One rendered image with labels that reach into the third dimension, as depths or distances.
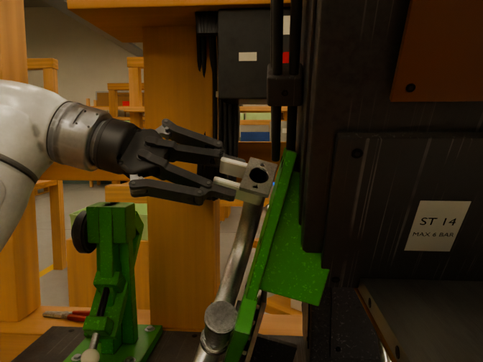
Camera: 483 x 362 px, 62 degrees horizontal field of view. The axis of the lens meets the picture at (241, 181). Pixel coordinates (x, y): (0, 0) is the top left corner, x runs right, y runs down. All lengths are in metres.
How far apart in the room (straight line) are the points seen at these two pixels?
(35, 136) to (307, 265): 0.39
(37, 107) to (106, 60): 10.88
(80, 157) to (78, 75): 11.16
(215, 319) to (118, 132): 0.27
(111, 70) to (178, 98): 10.58
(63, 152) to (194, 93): 0.33
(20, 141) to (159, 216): 0.35
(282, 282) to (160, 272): 0.46
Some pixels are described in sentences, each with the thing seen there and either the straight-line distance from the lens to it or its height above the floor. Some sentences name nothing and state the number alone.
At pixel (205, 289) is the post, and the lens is 0.87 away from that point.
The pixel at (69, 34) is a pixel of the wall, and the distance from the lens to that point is 12.00.
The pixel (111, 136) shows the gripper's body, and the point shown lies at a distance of 0.57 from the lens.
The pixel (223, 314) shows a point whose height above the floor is 1.09.
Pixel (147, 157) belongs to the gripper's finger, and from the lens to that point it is 0.56.
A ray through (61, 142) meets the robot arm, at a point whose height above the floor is 1.28.
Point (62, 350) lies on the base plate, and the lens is 0.86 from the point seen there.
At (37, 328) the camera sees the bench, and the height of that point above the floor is 0.88.
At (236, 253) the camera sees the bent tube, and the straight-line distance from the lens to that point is 0.62.
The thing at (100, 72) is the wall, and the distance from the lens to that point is 11.49.
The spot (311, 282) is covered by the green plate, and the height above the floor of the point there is 1.13.
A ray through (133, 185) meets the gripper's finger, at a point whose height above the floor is 1.22.
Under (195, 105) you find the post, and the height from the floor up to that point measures 1.35.
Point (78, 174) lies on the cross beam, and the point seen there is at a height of 1.20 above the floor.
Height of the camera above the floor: 1.29
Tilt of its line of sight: 6 degrees down
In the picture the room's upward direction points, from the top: straight up
